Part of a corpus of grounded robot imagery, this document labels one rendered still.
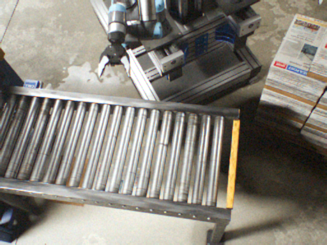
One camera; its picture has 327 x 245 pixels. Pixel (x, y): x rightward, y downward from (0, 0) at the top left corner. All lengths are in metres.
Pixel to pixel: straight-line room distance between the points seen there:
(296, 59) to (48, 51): 2.05
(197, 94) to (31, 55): 1.50
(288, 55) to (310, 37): 0.16
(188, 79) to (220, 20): 0.56
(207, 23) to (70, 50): 1.39
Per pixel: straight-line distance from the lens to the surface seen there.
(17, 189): 1.86
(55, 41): 3.29
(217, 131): 1.76
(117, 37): 1.43
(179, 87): 2.57
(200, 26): 2.20
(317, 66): 1.87
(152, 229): 2.45
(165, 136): 1.75
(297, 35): 2.08
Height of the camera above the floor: 2.40
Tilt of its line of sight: 65 degrees down
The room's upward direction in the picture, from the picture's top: 12 degrees counter-clockwise
